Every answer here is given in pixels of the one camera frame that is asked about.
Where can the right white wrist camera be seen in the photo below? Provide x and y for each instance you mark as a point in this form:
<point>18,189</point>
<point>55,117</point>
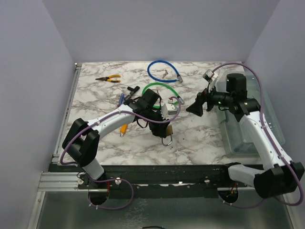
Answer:
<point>211,78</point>

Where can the brass padlock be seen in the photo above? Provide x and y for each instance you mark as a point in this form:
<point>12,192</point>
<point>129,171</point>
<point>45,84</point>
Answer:
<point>168,134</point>

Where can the black T-shaped tool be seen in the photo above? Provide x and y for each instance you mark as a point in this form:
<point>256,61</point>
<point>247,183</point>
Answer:
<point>132,92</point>

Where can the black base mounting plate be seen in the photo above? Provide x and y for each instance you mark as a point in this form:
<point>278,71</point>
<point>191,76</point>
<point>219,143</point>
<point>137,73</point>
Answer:
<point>173,181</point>

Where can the yellow handled pliers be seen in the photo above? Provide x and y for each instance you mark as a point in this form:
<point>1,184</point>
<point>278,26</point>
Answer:
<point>109,78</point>

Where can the green cable lock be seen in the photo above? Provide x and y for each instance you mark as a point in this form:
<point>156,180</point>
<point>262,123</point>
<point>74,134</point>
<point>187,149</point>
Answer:
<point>157,107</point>

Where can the aluminium rail frame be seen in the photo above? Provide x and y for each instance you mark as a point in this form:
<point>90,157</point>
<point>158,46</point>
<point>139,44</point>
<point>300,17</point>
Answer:
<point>58,182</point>

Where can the orange utility knife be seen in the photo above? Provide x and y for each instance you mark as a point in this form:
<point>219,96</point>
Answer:
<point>123,130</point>

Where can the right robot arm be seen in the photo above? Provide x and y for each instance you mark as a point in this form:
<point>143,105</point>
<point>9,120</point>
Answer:
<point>280,174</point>

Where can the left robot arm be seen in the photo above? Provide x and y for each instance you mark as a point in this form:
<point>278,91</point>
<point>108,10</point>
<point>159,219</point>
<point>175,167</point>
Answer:
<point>82,140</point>

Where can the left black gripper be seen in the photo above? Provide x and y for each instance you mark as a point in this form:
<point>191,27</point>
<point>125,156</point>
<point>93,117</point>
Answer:
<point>159,129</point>

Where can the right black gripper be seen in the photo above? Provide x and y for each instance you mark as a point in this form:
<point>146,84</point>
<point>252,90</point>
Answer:
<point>197,107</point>

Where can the blue cable lock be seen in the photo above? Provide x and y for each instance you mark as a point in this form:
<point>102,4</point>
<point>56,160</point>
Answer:
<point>156,69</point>

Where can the clear plastic bin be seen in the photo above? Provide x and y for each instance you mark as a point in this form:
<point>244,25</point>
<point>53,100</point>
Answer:
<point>236,139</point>

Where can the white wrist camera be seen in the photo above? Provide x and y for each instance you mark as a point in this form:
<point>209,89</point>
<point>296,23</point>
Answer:
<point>169,108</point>
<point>211,78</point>

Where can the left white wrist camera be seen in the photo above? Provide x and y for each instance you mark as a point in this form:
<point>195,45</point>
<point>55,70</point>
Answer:
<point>169,108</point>

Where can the blue red screwdriver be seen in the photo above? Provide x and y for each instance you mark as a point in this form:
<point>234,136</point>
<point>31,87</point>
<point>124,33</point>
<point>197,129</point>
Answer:
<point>121,99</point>

